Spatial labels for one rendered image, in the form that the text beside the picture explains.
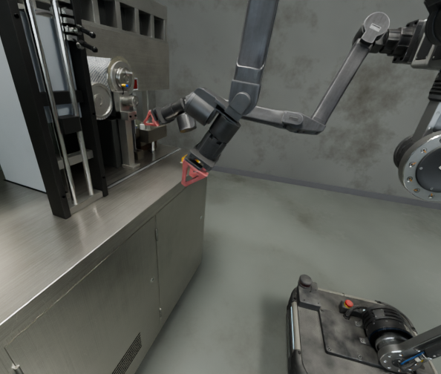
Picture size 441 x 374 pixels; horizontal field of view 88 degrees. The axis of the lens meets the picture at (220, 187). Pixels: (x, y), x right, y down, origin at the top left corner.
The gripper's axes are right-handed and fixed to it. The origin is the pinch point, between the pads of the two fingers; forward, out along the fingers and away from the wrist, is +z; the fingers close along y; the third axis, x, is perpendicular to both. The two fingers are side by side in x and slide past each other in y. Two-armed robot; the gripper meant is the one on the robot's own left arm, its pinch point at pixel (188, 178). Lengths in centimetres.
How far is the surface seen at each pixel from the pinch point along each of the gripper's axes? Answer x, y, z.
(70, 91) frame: -37.3, -0.3, 0.2
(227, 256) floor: 56, -84, 89
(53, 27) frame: -45.8, -1.2, -10.8
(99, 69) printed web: -51, -29, 3
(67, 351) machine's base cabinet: 1, 29, 46
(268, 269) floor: 84, -80, 72
